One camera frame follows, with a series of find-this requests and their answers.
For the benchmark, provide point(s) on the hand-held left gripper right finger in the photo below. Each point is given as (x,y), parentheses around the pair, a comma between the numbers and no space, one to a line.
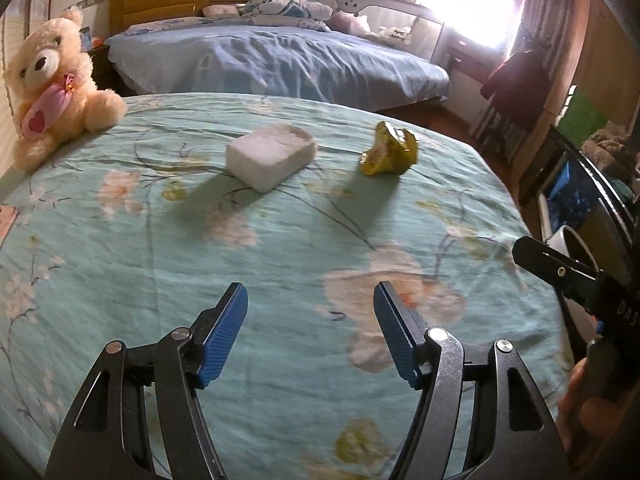
(395,340)

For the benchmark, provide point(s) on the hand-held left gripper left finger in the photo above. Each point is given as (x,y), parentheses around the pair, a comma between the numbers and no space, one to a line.
(225,335)

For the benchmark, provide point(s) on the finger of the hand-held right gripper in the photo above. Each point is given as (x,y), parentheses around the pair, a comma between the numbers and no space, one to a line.
(550,267)

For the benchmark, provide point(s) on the white trash bin black liner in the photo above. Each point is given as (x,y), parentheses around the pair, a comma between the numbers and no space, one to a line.
(557,240)

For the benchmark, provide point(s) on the white foam block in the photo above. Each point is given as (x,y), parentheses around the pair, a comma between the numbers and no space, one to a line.
(270,155)

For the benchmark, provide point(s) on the gold snack bag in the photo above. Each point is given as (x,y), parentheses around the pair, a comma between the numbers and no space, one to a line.
(387,152)

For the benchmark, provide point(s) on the person's right hand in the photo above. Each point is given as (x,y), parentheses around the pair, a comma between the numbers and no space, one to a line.
(582,410)

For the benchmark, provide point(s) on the black metal bar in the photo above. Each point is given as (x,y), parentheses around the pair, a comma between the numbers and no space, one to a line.
(595,180)

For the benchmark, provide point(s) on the grey plush heap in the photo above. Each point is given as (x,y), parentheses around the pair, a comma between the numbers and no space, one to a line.
(615,155)

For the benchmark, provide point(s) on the radiator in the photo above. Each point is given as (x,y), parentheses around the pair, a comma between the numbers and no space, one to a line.
(492,130)

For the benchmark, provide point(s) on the green board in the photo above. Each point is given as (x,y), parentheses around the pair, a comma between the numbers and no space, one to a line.
(585,115)

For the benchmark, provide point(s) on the hanging dark clothes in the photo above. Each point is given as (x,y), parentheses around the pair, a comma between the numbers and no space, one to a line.
(515,87)

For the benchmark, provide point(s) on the grey patterned curtain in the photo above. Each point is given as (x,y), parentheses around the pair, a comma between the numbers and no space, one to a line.
(542,0)

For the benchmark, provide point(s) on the bed with blue sheet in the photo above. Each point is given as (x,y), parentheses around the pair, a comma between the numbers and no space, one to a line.
(275,60)

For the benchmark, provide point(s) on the dark wooden nightstand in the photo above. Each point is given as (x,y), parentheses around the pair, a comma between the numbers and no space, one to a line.
(102,67)

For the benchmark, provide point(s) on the pink cushion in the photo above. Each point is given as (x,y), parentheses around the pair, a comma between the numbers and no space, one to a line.
(350,24)

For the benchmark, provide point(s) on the white pillow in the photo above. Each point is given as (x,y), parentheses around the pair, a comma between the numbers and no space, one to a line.
(220,10)

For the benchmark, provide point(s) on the cream teddy bear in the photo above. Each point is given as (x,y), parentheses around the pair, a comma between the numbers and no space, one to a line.
(45,60)

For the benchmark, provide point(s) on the blue printed pillow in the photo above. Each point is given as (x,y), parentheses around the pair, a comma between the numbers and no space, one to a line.
(285,7)

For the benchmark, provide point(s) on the wooden headboard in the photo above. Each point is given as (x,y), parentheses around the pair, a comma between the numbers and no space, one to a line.
(160,2)

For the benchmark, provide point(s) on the grey crib rail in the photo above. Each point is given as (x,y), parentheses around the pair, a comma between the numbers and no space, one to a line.
(380,12)

